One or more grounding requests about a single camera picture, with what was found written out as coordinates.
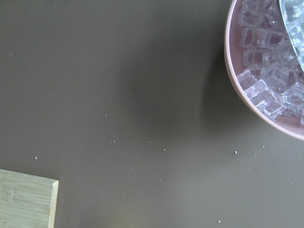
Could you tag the pink bowl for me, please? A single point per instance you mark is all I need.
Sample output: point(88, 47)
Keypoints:
point(233, 61)

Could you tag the wooden cutting board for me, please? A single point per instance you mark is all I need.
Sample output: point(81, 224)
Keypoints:
point(27, 201)

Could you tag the metal ice scoop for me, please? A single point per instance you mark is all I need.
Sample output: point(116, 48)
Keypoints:
point(293, 17)

